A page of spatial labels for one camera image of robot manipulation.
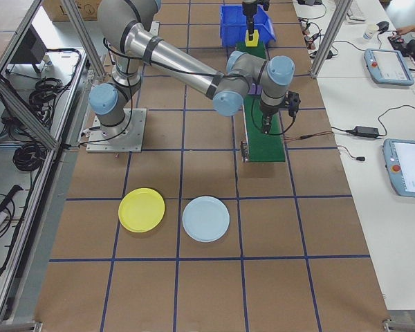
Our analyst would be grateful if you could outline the light blue plastic plate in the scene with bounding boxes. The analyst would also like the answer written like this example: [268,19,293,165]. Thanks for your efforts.
[181,196,230,243]

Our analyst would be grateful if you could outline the white square mounting plate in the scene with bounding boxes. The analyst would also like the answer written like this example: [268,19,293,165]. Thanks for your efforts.
[86,108,148,154]

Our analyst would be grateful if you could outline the yellow plastic plate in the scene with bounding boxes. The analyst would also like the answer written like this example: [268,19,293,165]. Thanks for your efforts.
[118,187,166,233]

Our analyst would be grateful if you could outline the blue plastic storage bin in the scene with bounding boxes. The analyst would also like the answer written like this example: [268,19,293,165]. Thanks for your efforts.
[219,3,277,48]

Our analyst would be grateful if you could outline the green conveyor belt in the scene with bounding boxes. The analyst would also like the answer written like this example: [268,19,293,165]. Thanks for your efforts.
[235,41,286,164]

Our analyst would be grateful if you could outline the black power adapter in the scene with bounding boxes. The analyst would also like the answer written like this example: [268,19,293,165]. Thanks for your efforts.
[353,125,380,138]

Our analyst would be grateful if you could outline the white keyboard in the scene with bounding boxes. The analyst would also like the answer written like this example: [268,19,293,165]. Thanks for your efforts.
[345,0,367,21]

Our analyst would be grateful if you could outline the grey teach pendant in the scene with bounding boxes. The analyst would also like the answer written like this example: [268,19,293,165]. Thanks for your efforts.
[363,48,415,86]
[382,138,415,199]

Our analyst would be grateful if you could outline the brown cardboard box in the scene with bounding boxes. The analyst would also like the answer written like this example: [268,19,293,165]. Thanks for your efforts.
[42,0,102,22]

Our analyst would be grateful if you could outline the red thin wire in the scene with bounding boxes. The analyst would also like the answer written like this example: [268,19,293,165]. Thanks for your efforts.
[282,131,333,142]

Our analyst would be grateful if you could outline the aluminium profile post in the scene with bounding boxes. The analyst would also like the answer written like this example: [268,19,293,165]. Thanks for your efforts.
[310,0,354,80]

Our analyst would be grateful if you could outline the black coiled cable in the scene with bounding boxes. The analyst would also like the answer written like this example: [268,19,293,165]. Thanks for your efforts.
[28,77,71,112]
[12,142,48,173]

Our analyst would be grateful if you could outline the metal bar frame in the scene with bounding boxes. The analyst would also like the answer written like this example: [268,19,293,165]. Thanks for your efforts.
[0,0,107,326]

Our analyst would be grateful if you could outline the black handle tool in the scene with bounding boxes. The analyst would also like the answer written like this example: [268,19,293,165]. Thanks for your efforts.
[0,184,24,214]

